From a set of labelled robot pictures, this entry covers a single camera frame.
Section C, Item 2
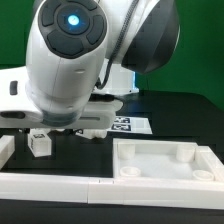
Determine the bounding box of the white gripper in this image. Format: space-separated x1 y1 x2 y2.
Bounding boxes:
0 67 123 129

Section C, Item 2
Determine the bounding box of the white fence bar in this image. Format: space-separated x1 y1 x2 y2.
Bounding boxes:
0 135 15 170
0 173 224 210

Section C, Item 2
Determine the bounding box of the paper sheet with tags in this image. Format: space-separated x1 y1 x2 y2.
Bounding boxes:
109 116 152 134

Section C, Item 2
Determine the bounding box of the white front fence bar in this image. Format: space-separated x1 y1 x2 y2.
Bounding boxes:
0 173 224 210

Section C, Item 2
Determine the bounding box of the white square tabletop part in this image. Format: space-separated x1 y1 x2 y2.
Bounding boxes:
113 138 224 182

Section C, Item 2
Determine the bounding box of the white left fence bar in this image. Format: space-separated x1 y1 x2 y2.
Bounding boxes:
0 135 15 170

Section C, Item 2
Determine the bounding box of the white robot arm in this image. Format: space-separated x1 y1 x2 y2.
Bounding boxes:
0 0 180 129

